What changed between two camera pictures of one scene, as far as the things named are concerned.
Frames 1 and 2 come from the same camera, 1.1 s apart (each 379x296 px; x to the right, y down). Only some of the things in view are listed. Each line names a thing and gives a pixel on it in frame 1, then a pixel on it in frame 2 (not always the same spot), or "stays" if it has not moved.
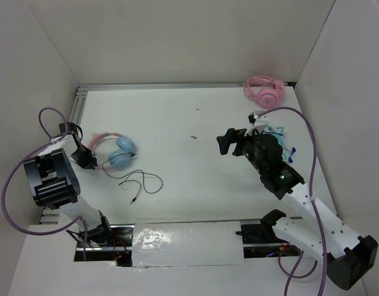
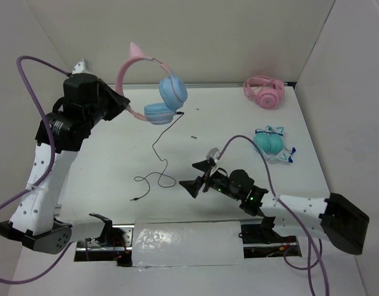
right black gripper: [233, 135] to [193, 186]
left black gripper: [90, 159] to [116, 99]
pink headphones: [267, 92] stays
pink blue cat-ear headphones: [121, 155] to [172, 90]
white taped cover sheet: [173, 243] stays
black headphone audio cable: [153, 182] to [162, 174]
